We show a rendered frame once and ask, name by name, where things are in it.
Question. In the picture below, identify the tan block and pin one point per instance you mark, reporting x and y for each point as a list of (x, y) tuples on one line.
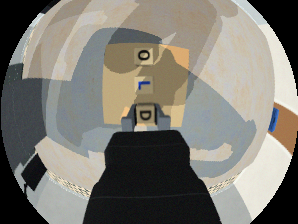
[(145, 113), (144, 84), (143, 56)]

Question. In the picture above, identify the tan flat mat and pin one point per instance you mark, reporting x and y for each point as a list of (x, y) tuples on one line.
[(170, 71)]

